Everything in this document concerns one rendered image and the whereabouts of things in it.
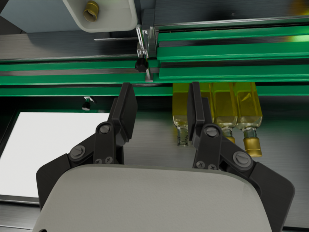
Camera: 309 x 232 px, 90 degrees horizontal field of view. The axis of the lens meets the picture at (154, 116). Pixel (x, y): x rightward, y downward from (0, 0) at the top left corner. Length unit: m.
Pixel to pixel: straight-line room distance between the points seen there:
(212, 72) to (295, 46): 0.17
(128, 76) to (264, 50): 0.35
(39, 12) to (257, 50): 0.65
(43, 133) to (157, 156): 0.46
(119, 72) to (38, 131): 0.42
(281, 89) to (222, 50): 0.28
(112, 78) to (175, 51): 0.21
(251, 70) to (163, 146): 0.34
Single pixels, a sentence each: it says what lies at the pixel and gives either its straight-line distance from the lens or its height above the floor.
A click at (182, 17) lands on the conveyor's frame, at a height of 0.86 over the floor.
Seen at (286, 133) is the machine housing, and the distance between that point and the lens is 0.71.
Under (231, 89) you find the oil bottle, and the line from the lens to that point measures 0.49.
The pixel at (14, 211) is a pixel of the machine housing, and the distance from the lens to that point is 0.76.
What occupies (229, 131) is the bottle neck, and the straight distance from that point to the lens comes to 0.45.
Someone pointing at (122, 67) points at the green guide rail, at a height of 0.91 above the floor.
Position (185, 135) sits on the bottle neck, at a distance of 0.42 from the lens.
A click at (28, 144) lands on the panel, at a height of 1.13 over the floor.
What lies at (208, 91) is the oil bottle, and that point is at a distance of 0.47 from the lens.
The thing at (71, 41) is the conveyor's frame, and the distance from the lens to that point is 0.65.
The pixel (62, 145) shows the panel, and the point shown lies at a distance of 0.68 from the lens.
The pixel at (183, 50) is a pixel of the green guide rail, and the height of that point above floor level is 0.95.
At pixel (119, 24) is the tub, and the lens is 0.52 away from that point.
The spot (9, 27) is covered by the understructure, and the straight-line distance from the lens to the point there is 1.28.
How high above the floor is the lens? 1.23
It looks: 23 degrees down
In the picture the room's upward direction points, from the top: 176 degrees counter-clockwise
